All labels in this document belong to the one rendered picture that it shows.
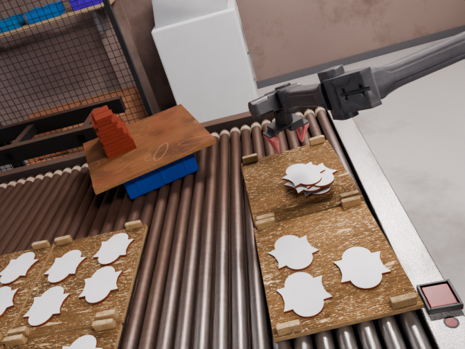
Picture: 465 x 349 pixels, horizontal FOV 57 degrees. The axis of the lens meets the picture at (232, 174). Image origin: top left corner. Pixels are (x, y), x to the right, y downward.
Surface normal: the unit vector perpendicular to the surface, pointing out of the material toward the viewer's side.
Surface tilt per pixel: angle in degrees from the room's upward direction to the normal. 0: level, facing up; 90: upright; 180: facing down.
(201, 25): 90
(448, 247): 0
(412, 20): 90
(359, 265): 0
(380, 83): 70
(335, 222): 0
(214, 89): 90
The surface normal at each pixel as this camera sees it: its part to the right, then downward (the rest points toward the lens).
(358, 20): 0.06, 0.52
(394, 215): -0.25, -0.82
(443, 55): 0.15, 0.15
